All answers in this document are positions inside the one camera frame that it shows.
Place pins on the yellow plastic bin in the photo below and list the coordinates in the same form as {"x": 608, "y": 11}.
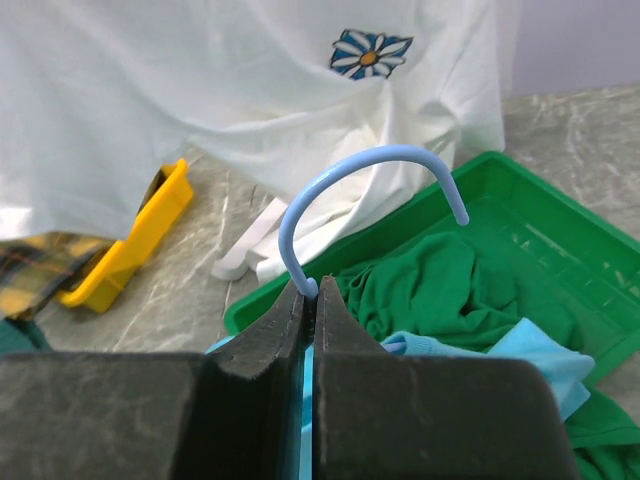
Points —
{"x": 101, "y": 287}

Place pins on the white t shirt on hanger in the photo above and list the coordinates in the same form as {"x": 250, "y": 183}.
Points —
{"x": 97, "y": 95}

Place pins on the yellow plaid cloth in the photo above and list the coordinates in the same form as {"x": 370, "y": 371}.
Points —
{"x": 35, "y": 269}

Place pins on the light blue t shirt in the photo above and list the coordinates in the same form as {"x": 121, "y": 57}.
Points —
{"x": 562, "y": 369}

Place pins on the white rack foot left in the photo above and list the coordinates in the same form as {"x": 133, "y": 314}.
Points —
{"x": 234, "y": 264}

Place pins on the dark teal garment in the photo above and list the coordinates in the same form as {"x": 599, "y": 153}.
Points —
{"x": 21, "y": 336}

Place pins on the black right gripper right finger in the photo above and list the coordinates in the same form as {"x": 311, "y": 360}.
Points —
{"x": 380, "y": 416}

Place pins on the green cloth in bin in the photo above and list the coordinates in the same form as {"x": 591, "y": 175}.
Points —
{"x": 445, "y": 287}

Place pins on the green plastic bin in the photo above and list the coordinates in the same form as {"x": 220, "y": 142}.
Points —
{"x": 587, "y": 264}

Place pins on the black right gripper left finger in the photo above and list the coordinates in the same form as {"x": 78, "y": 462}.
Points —
{"x": 234, "y": 413}

